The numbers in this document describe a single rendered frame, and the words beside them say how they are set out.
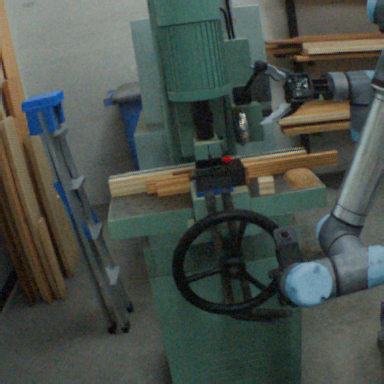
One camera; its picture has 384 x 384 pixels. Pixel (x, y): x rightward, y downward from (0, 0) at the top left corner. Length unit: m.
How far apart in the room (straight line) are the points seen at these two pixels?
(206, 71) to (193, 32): 0.11
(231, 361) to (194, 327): 0.20
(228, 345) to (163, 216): 0.49
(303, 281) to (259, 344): 0.79
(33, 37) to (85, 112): 0.74
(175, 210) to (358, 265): 0.62
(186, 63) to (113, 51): 2.41
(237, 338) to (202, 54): 0.85
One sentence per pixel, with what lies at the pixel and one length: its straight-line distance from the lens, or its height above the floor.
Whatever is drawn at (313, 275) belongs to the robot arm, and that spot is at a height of 0.98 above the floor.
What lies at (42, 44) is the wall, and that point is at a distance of 3.80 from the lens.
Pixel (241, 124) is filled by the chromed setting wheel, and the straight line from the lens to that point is 1.52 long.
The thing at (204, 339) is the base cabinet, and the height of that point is 0.46.
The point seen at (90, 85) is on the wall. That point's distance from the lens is 3.75.
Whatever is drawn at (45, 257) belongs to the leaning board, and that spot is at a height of 0.27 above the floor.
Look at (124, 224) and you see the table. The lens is 1.34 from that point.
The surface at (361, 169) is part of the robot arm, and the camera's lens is 0.93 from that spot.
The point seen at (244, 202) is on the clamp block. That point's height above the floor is 0.93.
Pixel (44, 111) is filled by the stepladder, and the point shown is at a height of 1.10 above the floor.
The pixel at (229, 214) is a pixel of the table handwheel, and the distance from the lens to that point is 1.13.
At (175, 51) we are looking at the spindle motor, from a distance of 1.32.
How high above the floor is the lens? 1.41
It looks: 21 degrees down
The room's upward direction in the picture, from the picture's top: 8 degrees counter-clockwise
